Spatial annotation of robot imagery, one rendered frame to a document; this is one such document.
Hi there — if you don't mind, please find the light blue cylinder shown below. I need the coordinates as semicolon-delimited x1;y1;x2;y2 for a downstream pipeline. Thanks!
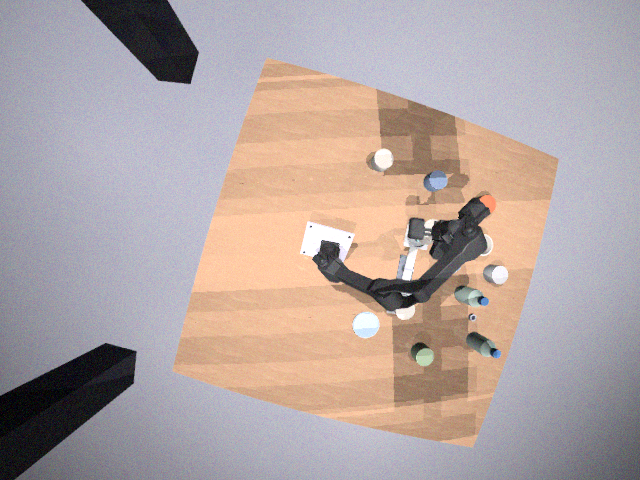
423;170;447;192

